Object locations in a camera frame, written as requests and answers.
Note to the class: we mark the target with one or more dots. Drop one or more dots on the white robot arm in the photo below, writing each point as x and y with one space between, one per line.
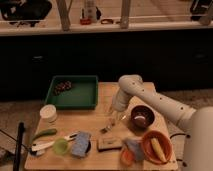
196 123

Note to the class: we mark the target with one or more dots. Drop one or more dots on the black vertical pole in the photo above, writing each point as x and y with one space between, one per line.
19 139

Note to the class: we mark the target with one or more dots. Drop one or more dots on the orange bowl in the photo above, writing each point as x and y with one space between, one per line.
147 148

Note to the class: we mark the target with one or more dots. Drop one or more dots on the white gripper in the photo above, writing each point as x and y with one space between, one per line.
120 101

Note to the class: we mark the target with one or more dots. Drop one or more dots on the metal fork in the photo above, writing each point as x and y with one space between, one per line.
112 122

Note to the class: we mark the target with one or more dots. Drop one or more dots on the dark brown bowl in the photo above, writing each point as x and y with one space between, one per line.
142 116

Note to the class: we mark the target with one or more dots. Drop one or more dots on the brown rectangular block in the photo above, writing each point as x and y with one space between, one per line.
108 143

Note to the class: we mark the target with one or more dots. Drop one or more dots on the white cylindrical cup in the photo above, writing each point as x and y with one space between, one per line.
48 113

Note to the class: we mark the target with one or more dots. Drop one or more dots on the green pepper toy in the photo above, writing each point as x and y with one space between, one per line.
46 132

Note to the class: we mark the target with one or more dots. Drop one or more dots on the yellow corn toy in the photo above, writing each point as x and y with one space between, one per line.
158 150

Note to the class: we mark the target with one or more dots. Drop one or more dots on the orange carrot toy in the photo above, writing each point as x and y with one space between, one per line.
127 157

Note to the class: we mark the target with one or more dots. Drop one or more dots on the dark grape bunch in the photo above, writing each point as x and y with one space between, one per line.
61 87

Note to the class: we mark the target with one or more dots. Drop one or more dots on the blue sponge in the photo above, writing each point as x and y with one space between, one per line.
81 144

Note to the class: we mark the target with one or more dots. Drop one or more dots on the small green cup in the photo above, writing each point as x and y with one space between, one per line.
60 146

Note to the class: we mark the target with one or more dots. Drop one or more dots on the green plastic tray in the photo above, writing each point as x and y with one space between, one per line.
82 95

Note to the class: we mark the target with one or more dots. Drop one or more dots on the white handled utensil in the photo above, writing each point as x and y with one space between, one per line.
38 147

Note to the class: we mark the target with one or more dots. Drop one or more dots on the black chair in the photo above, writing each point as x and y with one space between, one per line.
25 12

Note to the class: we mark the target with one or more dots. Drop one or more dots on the white bottle on shelf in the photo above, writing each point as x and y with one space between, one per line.
90 10

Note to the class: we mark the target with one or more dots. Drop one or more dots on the white blue cloth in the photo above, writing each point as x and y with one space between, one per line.
134 147

